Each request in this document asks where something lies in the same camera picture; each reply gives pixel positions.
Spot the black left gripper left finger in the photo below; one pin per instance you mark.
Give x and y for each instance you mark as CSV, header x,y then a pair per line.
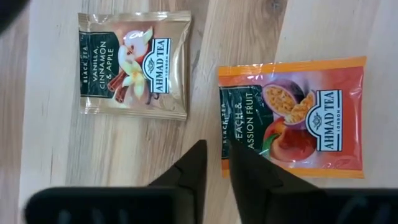
x,y
192,174

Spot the gold vanilla tea bag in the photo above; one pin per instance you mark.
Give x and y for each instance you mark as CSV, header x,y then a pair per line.
x,y
102,65

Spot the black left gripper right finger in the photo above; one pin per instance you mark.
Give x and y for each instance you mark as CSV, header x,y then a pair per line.
x,y
255,183

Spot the orange peach tea bag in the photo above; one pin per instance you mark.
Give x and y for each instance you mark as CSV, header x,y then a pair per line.
x,y
326,124

